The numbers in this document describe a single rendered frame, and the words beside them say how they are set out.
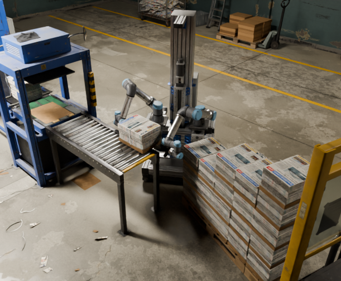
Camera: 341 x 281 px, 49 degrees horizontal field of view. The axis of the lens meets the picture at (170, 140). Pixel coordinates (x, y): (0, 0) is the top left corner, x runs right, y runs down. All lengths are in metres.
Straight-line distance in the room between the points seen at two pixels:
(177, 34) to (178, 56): 0.25
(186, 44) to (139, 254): 2.28
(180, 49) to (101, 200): 2.00
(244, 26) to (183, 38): 5.69
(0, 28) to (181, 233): 4.32
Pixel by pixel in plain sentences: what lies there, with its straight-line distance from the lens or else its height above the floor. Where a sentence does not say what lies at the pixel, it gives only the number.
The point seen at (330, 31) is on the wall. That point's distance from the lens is 10.04.
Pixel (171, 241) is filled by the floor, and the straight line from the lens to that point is 4.12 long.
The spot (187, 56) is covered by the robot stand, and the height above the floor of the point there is 1.59.
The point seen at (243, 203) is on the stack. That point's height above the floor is 0.78.
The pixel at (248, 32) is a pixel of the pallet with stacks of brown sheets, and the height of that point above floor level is 0.35.
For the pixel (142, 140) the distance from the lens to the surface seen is 3.85.
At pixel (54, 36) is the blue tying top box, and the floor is 1.75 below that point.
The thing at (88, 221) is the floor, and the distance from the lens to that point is 4.42.
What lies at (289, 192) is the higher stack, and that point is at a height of 1.23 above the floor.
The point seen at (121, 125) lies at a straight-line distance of 4.02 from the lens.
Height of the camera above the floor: 3.03
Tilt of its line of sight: 32 degrees down
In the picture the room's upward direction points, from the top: 1 degrees clockwise
